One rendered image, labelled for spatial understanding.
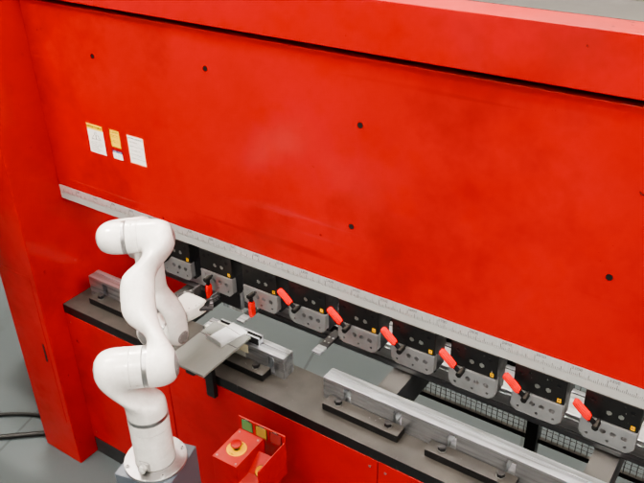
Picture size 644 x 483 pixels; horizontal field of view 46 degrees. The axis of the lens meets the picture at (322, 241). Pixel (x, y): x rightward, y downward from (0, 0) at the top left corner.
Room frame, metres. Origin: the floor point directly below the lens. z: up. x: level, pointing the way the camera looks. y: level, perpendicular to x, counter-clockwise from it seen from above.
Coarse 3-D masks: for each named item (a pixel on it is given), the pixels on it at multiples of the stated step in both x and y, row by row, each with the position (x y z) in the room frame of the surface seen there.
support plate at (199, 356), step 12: (216, 324) 2.35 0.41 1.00; (204, 336) 2.28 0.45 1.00; (240, 336) 2.27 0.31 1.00; (180, 348) 2.21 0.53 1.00; (192, 348) 2.21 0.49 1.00; (204, 348) 2.21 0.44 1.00; (216, 348) 2.21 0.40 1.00; (228, 348) 2.20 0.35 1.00; (180, 360) 2.14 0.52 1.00; (192, 360) 2.14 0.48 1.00; (204, 360) 2.14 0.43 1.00; (216, 360) 2.13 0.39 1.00; (192, 372) 2.08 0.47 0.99; (204, 372) 2.07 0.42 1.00
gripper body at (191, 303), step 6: (186, 294) 2.26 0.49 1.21; (192, 294) 2.26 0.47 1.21; (180, 300) 2.22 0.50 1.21; (186, 300) 2.22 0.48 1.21; (192, 300) 2.22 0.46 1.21; (198, 300) 2.22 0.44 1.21; (204, 300) 2.22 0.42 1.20; (186, 306) 2.18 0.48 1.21; (192, 306) 2.18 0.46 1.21; (198, 306) 2.19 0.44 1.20; (186, 312) 2.15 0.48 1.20; (192, 312) 2.16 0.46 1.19; (198, 312) 2.18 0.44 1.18; (192, 318) 2.16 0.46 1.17
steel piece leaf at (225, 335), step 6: (222, 330) 2.31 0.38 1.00; (228, 330) 2.31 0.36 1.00; (210, 336) 2.25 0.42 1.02; (216, 336) 2.27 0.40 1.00; (222, 336) 2.27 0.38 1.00; (228, 336) 2.27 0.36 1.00; (234, 336) 2.27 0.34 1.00; (216, 342) 2.23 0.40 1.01; (222, 342) 2.24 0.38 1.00; (228, 342) 2.24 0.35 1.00
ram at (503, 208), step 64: (64, 64) 2.68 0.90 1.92; (128, 64) 2.49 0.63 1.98; (192, 64) 2.32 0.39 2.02; (256, 64) 2.17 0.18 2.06; (320, 64) 2.04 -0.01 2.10; (384, 64) 1.93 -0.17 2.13; (64, 128) 2.72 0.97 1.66; (128, 128) 2.52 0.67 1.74; (192, 128) 2.34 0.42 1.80; (256, 128) 2.18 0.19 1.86; (320, 128) 2.05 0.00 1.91; (384, 128) 1.93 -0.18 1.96; (448, 128) 1.82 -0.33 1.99; (512, 128) 1.72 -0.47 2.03; (576, 128) 1.64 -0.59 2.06; (640, 128) 1.56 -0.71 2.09; (128, 192) 2.55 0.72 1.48; (192, 192) 2.36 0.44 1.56; (256, 192) 2.19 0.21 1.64; (320, 192) 2.05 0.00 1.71; (384, 192) 1.92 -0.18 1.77; (448, 192) 1.81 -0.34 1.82; (512, 192) 1.71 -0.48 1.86; (576, 192) 1.62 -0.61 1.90; (640, 192) 1.54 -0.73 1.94; (320, 256) 2.05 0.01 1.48; (384, 256) 1.92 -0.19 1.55; (448, 256) 1.81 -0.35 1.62; (512, 256) 1.70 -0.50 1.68; (576, 256) 1.61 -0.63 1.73; (640, 256) 1.53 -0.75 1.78; (448, 320) 1.80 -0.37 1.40; (512, 320) 1.69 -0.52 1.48; (576, 320) 1.59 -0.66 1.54; (640, 320) 1.51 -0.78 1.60; (640, 384) 1.49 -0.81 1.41
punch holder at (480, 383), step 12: (456, 348) 1.78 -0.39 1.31; (468, 348) 1.76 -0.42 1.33; (456, 360) 1.77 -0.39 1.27; (468, 360) 1.75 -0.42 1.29; (480, 360) 1.73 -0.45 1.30; (492, 360) 1.72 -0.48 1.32; (504, 360) 1.74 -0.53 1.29; (468, 372) 1.75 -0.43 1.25; (480, 372) 1.73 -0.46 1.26; (492, 372) 1.71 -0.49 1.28; (504, 372) 1.77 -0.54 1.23; (456, 384) 1.77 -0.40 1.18; (468, 384) 1.75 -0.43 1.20; (480, 384) 1.73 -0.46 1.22; (492, 384) 1.71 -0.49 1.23; (492, 396) 1.70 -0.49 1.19
